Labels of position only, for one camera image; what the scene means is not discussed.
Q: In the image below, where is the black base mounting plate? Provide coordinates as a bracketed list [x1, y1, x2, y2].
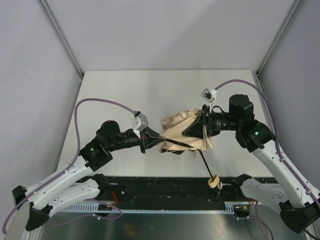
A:
[97, 176, 253, 207]

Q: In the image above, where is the aluminium frame post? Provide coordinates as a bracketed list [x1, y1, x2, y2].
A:
[256, 0, 306, 78]
[37, 0, 85, 80]

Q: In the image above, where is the right aluminium frame post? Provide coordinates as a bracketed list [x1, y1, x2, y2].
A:
[256, 0, 306, 78]

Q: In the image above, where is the beige folding umbrella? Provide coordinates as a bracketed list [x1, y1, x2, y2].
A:
[156, 106, 223, 190]

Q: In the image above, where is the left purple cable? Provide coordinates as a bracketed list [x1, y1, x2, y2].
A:
[3, 98, 141, 235]

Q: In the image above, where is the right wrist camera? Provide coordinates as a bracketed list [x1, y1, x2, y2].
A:
[200, 88, 218, 107]

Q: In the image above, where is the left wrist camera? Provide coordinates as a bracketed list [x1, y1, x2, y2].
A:
[130, 111, 149, 139]

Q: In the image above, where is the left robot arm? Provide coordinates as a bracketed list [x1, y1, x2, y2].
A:
[12, 120, 192, 232]

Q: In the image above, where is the white slotted cable duct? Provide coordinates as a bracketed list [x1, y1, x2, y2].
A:
[59, 201, 250, 214]

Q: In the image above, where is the left aluminium frame post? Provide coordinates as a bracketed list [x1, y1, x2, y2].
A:
[37, 0, 85, 80]

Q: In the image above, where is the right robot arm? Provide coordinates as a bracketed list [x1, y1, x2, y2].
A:
[182, 94, 320, 233]

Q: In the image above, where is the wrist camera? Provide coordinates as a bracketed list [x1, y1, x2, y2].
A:
[200, 88, 218, 107]
[130, 111, 149, 139]

